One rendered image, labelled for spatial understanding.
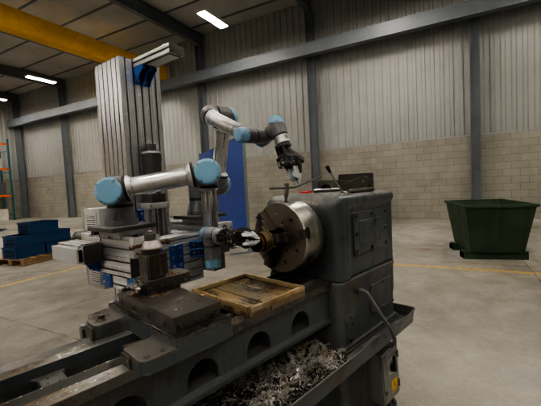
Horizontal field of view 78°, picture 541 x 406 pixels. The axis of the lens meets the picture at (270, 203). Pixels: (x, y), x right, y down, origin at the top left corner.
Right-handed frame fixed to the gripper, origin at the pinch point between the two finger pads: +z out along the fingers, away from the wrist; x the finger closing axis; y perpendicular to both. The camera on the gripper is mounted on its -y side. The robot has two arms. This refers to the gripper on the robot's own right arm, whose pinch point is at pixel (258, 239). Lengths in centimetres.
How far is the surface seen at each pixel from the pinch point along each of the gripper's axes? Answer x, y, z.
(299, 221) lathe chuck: 5.7, -15.3, 9.0
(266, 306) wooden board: -21.1, 11.8, 14.8
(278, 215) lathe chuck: 8.1, -15.3, -2.4
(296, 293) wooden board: -21.0, -4.8, 14.8
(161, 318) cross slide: -15, 48, 8
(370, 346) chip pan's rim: -53, -41, 26
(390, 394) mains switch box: -88, -63, 24
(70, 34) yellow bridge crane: 529, -265, -1104
